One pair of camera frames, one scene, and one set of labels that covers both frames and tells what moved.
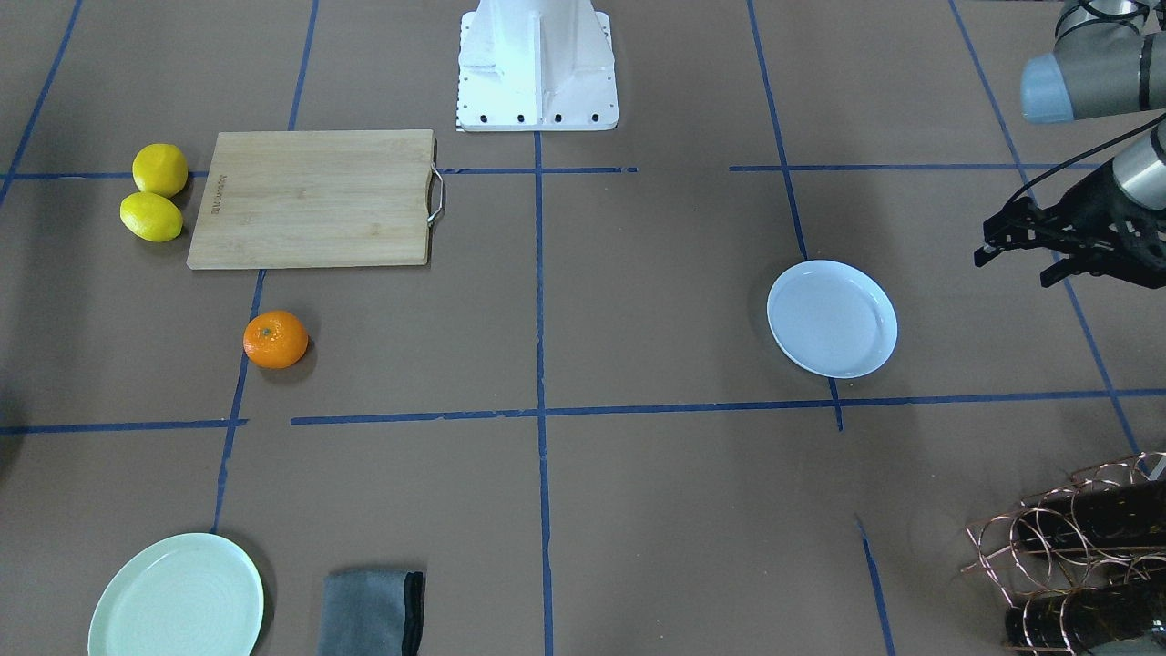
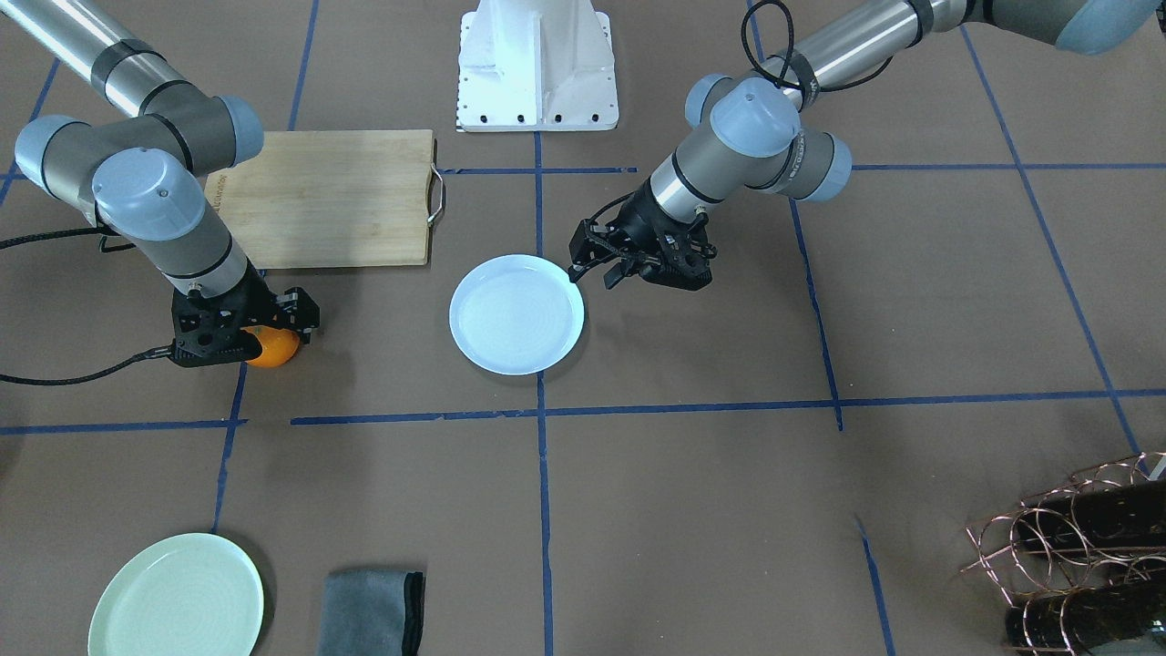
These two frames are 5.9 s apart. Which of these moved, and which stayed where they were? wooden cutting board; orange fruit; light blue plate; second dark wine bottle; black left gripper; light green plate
Moved: black left gripper; light blue plate
Stayed: light green plate; wooden cutting board; second dark wine bottle; orange fruit
